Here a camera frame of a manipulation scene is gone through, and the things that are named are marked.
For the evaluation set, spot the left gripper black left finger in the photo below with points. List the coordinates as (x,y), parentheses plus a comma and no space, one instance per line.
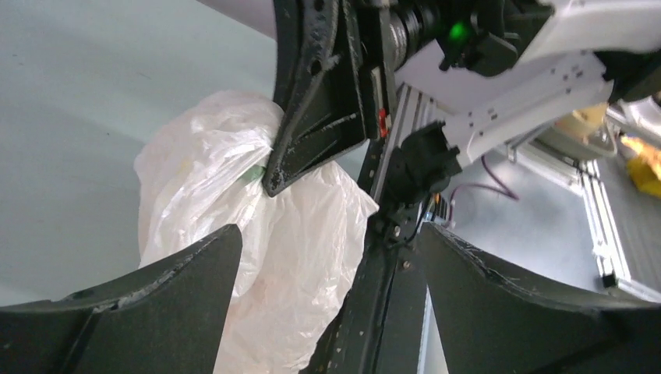
(167,317)

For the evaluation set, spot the silver metal front plate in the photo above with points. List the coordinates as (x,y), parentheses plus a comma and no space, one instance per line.
(516,215)

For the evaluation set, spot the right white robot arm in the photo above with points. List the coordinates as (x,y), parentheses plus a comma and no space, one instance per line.
(503,66)

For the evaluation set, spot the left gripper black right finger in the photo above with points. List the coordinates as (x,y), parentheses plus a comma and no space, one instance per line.
(494,316)

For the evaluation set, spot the yellow plastic bag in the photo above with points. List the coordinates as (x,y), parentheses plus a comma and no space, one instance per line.
(644,168)

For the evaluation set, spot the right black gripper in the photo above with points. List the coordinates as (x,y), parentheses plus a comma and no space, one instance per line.
(317,84)

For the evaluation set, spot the white plastic bag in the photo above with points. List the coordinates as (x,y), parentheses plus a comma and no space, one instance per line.
(301,248)

